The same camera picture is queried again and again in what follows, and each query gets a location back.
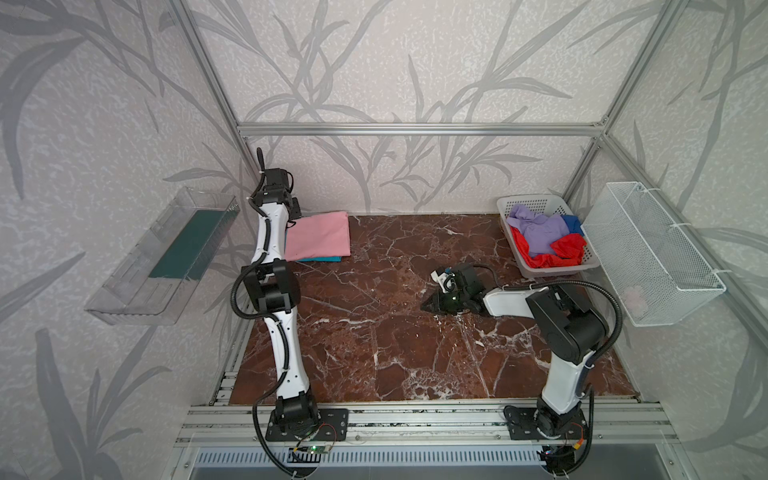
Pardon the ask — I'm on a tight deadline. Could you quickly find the green mat in shelf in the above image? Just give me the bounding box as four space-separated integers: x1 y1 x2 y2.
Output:
149 209 238 281

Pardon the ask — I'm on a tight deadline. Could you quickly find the clear plastic wall shelf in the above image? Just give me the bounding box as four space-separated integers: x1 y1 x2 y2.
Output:
85 187 240 326

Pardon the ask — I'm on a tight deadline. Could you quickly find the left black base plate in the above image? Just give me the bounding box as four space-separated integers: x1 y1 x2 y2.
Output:
264 408 350 442

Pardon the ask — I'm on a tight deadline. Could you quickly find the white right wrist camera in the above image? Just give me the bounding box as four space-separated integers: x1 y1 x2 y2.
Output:
431 269 456 294

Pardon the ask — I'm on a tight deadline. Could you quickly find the right black corrugated cable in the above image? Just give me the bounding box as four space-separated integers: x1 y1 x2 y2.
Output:
471 263 625 475

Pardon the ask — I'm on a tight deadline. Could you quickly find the aluminium mounting rail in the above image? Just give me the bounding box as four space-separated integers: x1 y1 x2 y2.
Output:
174 397 679 447

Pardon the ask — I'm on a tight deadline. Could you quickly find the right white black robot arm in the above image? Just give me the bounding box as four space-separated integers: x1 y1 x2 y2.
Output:
421 263 623 439

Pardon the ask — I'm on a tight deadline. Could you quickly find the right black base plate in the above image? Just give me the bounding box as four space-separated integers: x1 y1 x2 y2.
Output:
503 402 588 440

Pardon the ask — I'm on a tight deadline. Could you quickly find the folded teal t-shirt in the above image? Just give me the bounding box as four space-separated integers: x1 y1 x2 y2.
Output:
297 256 342 263

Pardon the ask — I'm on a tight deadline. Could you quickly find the aluminium frame profile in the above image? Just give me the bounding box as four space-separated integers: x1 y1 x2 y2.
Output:
167 0 768 343

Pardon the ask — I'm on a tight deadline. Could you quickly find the red t-shirt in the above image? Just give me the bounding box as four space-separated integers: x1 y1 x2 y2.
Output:
509 227 587 269

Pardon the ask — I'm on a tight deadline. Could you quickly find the purple t-shirt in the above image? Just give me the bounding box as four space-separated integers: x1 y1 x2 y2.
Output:
506 204 570 257

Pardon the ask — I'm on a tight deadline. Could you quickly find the pink object in wire basket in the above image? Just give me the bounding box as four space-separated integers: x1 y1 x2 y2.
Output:
621 285 649 319

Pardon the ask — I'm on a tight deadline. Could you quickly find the white wire mesh basket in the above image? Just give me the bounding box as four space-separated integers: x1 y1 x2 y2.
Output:
582 182 727 328

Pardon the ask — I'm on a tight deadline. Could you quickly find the left black corrugated cable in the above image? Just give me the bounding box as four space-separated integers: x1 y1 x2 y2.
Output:
230 147 301 478

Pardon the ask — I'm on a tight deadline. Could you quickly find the pink t-shirt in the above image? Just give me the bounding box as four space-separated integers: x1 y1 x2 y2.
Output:
285 211 351 261

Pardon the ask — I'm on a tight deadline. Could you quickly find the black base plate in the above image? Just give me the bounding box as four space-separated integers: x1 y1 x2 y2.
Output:
264 408 350 442
503 402 588 440

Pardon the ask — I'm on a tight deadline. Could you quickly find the blue t-shirt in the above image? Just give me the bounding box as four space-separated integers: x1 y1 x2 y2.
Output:
561 215 584 236

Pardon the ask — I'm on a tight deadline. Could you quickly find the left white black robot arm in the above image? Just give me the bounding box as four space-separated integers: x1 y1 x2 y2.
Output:
231 167 320 435

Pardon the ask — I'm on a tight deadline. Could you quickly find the white plastic laundry basket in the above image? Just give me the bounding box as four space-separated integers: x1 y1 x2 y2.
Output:
496 194 600 279

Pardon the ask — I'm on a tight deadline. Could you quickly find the green circuit board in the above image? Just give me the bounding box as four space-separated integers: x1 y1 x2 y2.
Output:
291 443 334 462

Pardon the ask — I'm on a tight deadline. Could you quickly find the black corrugated cable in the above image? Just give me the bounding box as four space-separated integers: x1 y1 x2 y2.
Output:
230 147 301 478
471 263 625 475

